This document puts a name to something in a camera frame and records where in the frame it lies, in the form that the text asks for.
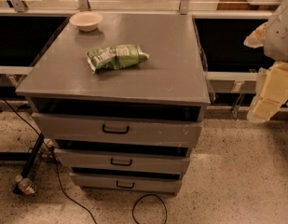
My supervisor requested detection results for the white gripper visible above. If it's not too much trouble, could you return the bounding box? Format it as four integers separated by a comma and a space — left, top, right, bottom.
247, 61, 288, 123

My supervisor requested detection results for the grey drawer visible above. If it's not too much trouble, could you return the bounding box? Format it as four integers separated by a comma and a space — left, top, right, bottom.
69, 172, 182, 194
55, 148, 190, 175
33, 113, 202, 147

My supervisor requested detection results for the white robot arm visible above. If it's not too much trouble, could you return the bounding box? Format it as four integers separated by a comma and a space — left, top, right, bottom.
243, 0, 288, 123

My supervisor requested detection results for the grey drawer cabinet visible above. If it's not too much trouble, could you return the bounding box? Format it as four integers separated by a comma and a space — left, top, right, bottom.
17, 14, 210, 181

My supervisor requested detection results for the grey bottom drawer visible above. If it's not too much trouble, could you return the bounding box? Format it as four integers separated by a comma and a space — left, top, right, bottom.
69, 172, 182, 194

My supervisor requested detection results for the grey top drawer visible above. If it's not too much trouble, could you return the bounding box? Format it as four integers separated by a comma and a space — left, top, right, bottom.
33, 113, 202, 147

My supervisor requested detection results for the green chip bag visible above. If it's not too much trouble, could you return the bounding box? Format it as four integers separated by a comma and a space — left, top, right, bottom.
86, 44, 149, 73

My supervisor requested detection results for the beige bowl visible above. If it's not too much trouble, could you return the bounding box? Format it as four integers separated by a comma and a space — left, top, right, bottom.
69, 11, 103, 32

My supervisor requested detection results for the black stand leg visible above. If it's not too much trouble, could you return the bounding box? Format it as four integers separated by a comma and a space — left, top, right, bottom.
13, 134, 44, 194

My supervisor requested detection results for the grey metal railing frame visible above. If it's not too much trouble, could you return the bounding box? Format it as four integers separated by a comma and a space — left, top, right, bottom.
0, 0, 288, 121

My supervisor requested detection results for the black floor cable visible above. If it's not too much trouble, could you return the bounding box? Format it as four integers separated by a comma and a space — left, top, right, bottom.
1, 97, 168, 224

